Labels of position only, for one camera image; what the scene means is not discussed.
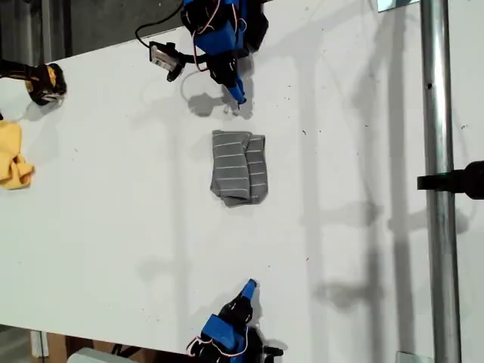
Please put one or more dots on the grey white-striped towel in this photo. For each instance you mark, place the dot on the grey white-striped towel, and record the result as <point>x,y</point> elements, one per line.
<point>230,166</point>

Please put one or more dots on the white box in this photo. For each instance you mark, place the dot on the white box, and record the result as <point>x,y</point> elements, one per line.
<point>87,356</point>

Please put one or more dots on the white table leg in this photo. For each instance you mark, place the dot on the white table leg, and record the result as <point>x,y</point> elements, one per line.
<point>39,344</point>

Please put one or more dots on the yellow cloth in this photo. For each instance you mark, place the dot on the yellow cloth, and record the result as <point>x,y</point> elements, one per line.
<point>11,151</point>

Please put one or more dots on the black clamp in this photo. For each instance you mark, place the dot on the black clamp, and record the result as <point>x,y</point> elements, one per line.
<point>453,180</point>

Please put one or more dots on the black camera stalk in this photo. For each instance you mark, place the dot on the black camera stalk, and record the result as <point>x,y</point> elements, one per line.
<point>193,58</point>

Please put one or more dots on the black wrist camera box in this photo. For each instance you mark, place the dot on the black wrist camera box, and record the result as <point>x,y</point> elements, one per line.
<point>162,56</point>
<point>272,351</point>

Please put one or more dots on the steel post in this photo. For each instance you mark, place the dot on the steel post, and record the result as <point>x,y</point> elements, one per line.
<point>438,113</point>

